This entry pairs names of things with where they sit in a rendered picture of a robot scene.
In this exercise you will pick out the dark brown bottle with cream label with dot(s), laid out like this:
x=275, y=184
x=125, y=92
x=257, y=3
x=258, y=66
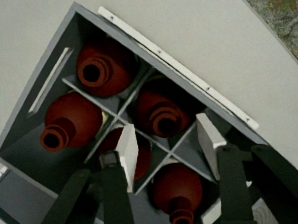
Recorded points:
x=157, y=105

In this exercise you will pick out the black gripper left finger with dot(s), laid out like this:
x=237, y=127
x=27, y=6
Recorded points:
x=84, y=191

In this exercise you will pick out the dark red bottle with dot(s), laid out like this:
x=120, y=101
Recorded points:
x=144, y=146
x=74, y=117
x=108, y=65
x=177, y=187

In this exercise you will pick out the dark grey crate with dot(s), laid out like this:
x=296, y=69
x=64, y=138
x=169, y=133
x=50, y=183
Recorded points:
x=22, y=152

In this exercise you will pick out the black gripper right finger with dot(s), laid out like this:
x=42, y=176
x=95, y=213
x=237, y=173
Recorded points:
x=273, y=177

